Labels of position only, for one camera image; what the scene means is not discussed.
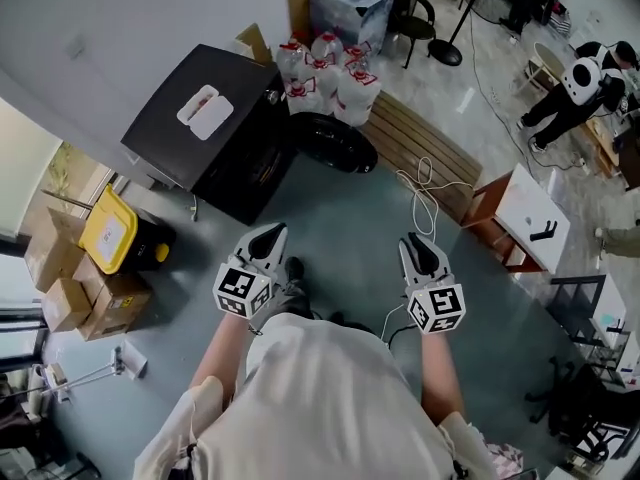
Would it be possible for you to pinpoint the person's black shoe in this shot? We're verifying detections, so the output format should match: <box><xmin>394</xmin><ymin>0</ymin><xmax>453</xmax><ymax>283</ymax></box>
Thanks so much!
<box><xmin>283</xmin><ymin>256</ymin><xmax>307</xmax><ymax>290</ymax></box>

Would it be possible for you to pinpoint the person's right forearm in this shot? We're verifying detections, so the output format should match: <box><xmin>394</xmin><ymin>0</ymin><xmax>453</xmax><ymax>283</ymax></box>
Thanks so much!
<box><xmin>418</xmin><ymin>328</ymin><xmax>467</xmax><ymax>432</ymax></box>

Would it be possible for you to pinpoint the black floor stand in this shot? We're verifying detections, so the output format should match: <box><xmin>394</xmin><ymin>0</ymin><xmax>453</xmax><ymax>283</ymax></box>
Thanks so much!
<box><xmin>427</xmin><ymin>0</ymin><xmax>495</xmax><ymax>68</ymax></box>

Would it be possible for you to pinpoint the person's grey trouser leg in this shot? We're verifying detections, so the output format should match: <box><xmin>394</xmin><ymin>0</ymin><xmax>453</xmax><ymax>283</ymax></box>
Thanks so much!
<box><xmin>247</xmin><ymin>276</ymin><xmax>315</xmax><ymax>337</ymax></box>

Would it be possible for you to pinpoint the white round stool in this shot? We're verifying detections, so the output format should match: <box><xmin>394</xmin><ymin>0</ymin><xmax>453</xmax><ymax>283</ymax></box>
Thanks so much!
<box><xmin>517</xmin><ymin>41</ymin><xmax>567</xmax><ymax>100</ymax></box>

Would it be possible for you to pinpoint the large brown cardboard box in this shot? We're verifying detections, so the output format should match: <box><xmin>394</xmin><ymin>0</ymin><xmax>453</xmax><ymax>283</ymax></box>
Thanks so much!
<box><xmin>23</xmin><ymin>206</ymin><xmax>87</xmax><ymax>294</ymax></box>

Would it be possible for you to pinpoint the white plastic lidded container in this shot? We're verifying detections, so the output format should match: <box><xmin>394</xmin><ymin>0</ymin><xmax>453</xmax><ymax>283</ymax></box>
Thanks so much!
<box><xmin>176</xmin><ymin>84</ymin><xmax>236</xmax><ymax>143</ymax></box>

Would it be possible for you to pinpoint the black metal frame rack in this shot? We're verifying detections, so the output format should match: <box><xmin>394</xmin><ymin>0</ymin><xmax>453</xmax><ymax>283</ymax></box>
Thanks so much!
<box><xmin>546</xmin><ymin>274</ymin><xmax>627</xmax><ymax>350</ymax></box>

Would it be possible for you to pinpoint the black bin with yellow lid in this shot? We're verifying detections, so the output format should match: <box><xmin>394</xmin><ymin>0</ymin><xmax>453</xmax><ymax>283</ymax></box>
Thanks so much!
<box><xmin>78</xmin><ymin>183</ymin><xmax>178</xmax><ymax>276</ymax></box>

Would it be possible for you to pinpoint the black washing machine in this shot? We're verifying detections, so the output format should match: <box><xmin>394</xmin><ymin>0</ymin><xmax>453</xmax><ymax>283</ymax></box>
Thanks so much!
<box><xmin>120</xmin><ymin>43</ymin><xmax>297</xmax><ymax>227</ymax></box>

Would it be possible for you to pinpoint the person's left forearm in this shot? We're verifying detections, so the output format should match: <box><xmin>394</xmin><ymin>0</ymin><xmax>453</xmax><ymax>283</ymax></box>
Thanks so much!
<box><xmin>188</xmin><ymin>311</ymin><xmax>252</xmax><ymax>405</ymax></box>

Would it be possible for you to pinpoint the wooden slatted bench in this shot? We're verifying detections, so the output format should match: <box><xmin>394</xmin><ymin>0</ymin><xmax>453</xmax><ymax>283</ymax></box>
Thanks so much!
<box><xmin>361</xmin><ymin>90</ymin><xmax>484</xmax><ymax>227</ymax></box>

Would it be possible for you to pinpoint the large plastic-wrapped box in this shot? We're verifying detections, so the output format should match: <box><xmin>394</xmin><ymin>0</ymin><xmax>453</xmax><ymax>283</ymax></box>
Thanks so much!
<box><xmin>308</xmin><ymin>0</ymin><xmax>395</xmax><ymax>53</ymax></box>

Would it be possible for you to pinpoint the thin white charging cable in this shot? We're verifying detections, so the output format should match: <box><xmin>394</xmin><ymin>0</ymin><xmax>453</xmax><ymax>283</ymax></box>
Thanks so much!
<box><xmin>378</xmin><ymin>301</ymin><xmax>407</xmax><ymax>343</ymax></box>

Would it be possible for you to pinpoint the brown cardboard box with label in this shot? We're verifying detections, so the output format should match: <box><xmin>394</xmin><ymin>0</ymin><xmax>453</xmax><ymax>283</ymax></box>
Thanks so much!
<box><xmin>78</xmin><ymin>271</ymin><xmax>154</xmax><ymax>343</ymax></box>

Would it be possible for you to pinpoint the small brown cardboard box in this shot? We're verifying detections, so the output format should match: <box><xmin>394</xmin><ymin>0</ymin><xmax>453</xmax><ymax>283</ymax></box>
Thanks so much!
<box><xmin>41</xmin><ymin>277</ymin><xmax>94</xmax><ymax>334</ymax></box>

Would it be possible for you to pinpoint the black office chair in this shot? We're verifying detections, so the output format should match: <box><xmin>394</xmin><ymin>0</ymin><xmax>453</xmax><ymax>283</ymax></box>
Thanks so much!
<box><xmin>523</xmin><ymin>356</ymin><xmax>640</xmax><ymax>470</ymax></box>

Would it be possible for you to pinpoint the group of clear water jugs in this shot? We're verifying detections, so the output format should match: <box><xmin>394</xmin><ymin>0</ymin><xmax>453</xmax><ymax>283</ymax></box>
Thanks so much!
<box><xmin>276</xmin><ymin>29</ymin><xmax>383</xmax><ymax>126</ymax></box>

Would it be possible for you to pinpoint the black round chair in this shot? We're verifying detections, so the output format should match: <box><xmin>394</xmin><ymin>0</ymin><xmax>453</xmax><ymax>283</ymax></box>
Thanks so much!
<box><xmin>388</xmin><ymin>0</ymin><xmax>439</xmax><ymax>70</ymax></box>

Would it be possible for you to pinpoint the small black tool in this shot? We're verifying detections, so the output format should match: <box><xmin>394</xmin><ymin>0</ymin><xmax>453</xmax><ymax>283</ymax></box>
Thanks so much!
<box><xmin>529</xmin><ymin>221</ymin><xmax>558</xmax><ymax>244</ymax></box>

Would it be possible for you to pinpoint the open cardboard box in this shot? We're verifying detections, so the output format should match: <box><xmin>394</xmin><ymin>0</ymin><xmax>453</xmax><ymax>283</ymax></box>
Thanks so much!
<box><xmin>233</xmin><ymin>22</ymin><xmax>274</xmax><ymax>65</ymax></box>

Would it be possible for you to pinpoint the wooden table with white top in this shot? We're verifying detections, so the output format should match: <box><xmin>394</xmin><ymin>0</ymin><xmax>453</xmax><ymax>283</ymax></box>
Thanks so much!
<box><xmin>460</xmin><ymin>162</ymin><xmax>572</xmax><ymax>276</ymax></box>

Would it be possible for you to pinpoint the pink checkered cloth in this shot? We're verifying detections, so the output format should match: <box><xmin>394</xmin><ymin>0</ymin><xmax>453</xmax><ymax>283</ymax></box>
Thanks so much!
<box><xmin>485</xmin><ymin>441</ymin><xmax>525</xmax><ymax>480</ymax></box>

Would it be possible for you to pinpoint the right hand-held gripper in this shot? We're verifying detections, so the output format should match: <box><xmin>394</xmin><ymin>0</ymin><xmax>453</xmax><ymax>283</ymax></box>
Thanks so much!
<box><xmin>397</xmin><ymin>232</ymin><xmax>468</xmax><ymax>336</ymax></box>

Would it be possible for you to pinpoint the person's white shirt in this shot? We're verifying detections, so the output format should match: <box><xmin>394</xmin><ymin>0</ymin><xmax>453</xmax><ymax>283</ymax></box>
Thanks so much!
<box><xmin>132</xmin><ymin>311</ymin><xmax>501</xmax><ymax>480</ymax></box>

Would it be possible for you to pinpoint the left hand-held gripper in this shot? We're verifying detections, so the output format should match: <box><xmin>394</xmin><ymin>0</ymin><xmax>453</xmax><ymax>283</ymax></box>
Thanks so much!
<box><xmin>213</xmin><ymin>222</ymin><xmax>290</xmax><ymax>322</ymax></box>

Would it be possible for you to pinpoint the white tripod stand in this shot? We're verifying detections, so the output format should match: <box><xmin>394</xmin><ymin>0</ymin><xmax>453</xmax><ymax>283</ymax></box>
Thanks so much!
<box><xmin>28</xmin><ymin>344</ymin><xmax>149</xmax><ymax>405</ymax></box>

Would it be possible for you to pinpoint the long black floor cable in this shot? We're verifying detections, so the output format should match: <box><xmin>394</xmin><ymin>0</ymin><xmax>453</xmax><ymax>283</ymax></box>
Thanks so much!
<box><xmin>463</xmin><ymin>6</ymin><xmax>594</xmax><ymax>172</ymax></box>

